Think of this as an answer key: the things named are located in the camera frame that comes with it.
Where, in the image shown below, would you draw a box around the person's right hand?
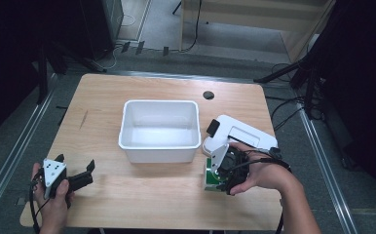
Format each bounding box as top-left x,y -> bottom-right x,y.
229,141 -> 291,196

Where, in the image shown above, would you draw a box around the right hand-held gripper cable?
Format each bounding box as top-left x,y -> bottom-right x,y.
234,147 -> 292,234

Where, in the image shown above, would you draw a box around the black hanging cable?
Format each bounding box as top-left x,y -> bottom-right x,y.
178,0 -> 204,54

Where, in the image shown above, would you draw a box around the light wooden furniture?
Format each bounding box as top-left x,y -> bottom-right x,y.
178,0 -> 336,63

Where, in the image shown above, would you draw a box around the black metal stand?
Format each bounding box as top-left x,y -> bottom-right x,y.
35,38 -> 108,105

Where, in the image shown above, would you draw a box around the metal floor rail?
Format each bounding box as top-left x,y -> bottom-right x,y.
0,73 -> 59,222
295,102 -> 359,234

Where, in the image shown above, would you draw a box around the black floor cables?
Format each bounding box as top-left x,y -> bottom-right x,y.
267,62 -> 327,133

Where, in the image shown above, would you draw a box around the person's left hand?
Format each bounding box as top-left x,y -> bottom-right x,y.
31,163 -> 75,223

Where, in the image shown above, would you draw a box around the green cube carton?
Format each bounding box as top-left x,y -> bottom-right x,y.
203,157 -> 229,193

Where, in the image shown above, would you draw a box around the dark curtain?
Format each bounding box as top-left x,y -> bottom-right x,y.
316,0 -> 376,214
0,0 -> 83,148

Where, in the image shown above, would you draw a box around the white plastic storage box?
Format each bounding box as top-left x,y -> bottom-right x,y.
118,99 -> 203,164

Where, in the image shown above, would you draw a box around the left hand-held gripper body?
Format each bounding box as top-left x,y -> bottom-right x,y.
42,158 -> 68,200

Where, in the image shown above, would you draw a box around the hand-held gripper cable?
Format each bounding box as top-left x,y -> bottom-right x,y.
234,147 -> 292,234
28,169 -> 53,234

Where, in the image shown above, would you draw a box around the black tripod stand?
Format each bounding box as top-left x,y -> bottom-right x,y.
253,48 -> 327,119

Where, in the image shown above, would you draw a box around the white lid with black clips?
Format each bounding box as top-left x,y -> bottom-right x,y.
202,114 -> 282,158

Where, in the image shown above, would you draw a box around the left hand-held gripper cable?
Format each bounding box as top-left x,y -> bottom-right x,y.
28,169 -> 53,234

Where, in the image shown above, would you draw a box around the white floor cable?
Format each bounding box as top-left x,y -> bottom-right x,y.
105,14 -> 137,71

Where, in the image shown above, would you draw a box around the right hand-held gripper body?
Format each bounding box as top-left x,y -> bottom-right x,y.
209,142 -> 250,192

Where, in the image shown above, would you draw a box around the black cabinet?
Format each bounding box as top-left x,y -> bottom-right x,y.
78,0 -> 126,61

